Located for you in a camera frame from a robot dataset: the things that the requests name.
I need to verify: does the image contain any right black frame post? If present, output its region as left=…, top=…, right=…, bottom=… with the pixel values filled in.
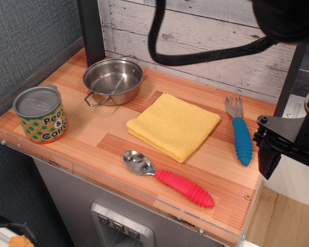
left=273, top=44, right=307, bottom=117

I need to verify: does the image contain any grey dispenser panel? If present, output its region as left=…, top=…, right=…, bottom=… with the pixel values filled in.
left=91, top=203, right=155, bottom=246

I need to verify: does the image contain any left black frame post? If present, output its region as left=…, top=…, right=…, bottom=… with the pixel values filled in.
left=77, top=0, right=106, bottom=67

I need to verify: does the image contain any black braided cable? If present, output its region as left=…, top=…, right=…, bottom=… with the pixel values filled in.
left=147, top=0, right=278, bottom=66

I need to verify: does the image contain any white toy sink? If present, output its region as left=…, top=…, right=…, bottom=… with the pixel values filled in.
left=283, top=94, right=306, bottom=118

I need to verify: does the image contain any yellow cloth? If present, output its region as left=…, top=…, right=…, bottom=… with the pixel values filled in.
left=126, top=92, right=220, bottom=163

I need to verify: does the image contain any small steel pot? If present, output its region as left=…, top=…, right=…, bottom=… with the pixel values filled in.
left=83, top=55, right=144, bottom=107

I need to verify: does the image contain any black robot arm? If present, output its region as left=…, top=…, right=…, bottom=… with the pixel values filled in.
left=253, top=1, right=309, bottom=205

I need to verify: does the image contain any peas and carrots can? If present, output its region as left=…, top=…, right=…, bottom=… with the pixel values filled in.
left=13, top=84, right=68, bottom=144

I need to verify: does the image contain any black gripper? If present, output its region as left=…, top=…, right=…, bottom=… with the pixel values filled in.
left=253, top=115, right=307, bottom=180

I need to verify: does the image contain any red handled spoon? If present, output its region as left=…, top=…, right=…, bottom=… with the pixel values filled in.
left=123, top=150, right=215, bottom=208

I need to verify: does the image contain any black frame post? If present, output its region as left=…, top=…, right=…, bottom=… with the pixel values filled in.
left=273, top=44, right=307, bottom=117
left=77, top=0, right=106, bottom=67

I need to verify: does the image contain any blue handled fork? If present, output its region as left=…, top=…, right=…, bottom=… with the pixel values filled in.
left=225, top=96, right=253, bottom=166

